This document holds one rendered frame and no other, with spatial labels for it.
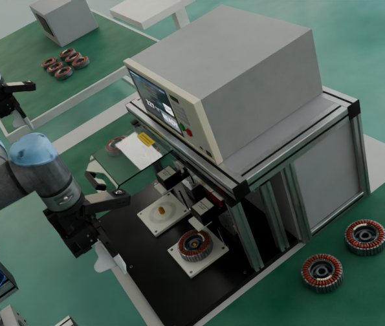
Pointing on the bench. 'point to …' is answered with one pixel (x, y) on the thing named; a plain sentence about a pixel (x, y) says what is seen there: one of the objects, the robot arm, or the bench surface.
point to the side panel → (329, 179)
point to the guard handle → (94, 180)
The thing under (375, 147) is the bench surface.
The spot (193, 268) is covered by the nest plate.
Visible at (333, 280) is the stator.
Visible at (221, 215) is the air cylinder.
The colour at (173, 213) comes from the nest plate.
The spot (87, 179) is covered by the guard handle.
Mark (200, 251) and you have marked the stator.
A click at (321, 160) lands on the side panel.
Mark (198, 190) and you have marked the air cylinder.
